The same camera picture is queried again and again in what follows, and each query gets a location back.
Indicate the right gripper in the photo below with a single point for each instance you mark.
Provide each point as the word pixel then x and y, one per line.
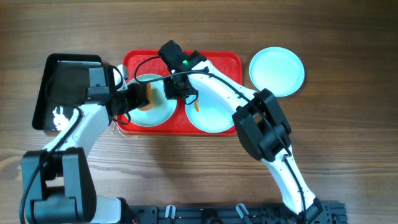
pixel 171 94

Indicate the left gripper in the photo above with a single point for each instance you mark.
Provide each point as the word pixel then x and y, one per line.
pixel 136 98

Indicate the green and orange sponge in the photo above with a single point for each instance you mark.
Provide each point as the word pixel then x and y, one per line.
pixel 149 104

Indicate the white plate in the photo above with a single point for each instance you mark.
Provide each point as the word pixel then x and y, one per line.
pixel 278 70
pixel 208 115
pixel 163 108

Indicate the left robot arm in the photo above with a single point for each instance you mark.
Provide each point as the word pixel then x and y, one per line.
pixel 58 187

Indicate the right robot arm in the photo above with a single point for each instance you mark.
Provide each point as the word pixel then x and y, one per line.
pixel 261 125

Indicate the red plastic tray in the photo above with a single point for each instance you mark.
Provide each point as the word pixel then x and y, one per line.
pixel 226 62

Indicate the black rectangular water tray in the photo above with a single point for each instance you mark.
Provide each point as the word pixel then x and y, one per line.
pixel 64 83

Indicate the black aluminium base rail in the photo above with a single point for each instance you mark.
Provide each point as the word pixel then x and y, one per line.
pixel 324 212

